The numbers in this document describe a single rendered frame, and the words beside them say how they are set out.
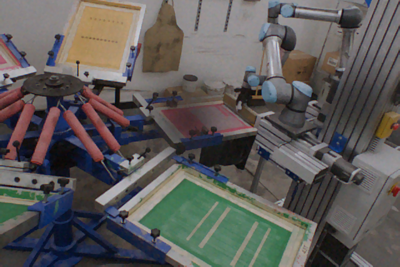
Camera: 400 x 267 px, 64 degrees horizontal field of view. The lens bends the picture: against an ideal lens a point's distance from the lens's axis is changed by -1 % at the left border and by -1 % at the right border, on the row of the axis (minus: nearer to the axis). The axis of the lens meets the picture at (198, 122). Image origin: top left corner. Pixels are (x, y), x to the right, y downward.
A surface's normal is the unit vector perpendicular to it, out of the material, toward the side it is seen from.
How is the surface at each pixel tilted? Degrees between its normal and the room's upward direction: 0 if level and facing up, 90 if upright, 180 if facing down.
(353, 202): 90
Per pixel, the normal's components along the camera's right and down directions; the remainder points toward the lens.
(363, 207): -0.78, 0.18
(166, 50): 0.04, 0.47
